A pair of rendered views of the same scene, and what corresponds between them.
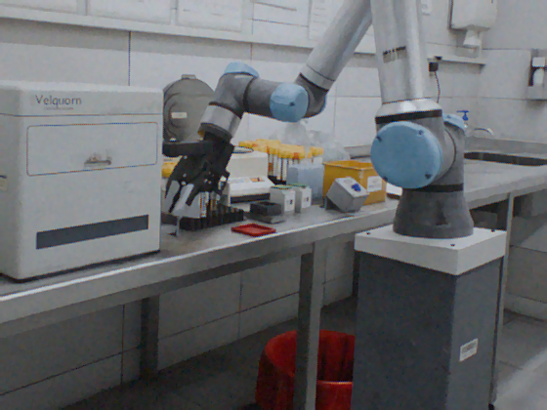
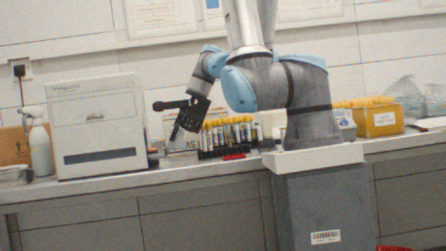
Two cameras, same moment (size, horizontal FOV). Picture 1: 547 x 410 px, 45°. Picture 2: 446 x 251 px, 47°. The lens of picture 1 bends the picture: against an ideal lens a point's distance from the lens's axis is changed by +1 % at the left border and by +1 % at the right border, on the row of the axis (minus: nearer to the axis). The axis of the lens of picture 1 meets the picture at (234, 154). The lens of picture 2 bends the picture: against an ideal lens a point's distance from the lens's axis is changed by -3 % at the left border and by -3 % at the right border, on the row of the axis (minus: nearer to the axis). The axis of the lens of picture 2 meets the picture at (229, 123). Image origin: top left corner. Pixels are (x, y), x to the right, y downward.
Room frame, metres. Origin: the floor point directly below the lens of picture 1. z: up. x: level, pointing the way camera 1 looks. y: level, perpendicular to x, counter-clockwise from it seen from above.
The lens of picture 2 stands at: (0.15, -1.12, 1.07)
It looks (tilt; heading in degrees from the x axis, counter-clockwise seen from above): 3 degrees down; 41
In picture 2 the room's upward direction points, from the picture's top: 7 degrees counter-clockwise
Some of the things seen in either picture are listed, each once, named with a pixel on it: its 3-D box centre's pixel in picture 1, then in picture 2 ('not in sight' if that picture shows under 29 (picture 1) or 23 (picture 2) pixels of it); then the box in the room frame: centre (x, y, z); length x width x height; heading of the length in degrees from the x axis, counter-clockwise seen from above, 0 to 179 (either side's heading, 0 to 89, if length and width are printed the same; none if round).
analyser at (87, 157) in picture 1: (59, 167); (106, 124); (1.17, 0.31, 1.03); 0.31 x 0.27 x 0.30; 137
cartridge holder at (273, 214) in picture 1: (265, 211); (266, 145); (1.49, -0.08, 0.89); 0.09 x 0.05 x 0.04; 44
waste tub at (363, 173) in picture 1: (354, 182); (377, 119); (1.78, -0.33, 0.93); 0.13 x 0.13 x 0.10; 46
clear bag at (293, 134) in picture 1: (288, 143); (399, 97); (2.31, -0.19, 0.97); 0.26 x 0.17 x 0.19; 151
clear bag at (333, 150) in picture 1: (324, 148); (441, 98); (2.42, -0.34, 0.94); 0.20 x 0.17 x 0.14; 111
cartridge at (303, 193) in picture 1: (298, 197); not in sight; (1.60, -0.16, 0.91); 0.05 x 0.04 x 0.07; 47
